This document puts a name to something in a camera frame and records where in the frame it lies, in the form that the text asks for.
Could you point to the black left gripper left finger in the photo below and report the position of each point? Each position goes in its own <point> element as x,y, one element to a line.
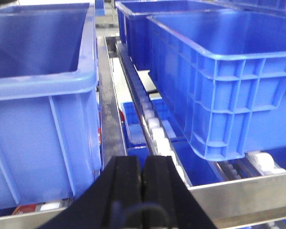
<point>104,204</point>

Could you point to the blue centre bin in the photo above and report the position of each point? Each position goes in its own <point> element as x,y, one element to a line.
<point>49,144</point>

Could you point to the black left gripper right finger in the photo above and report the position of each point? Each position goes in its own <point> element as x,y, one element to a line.
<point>163,186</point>

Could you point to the steel shelf front rail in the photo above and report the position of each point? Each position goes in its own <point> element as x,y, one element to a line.
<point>230,205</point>

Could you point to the blue lower shelf bin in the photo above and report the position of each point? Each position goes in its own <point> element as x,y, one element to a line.
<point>199,171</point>

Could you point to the white roller track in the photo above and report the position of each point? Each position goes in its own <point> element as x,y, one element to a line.
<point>156,137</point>

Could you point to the red foil package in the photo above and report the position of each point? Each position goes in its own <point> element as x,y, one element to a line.
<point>25,209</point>

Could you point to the blue rear right bin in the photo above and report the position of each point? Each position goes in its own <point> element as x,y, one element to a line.
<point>133,23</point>

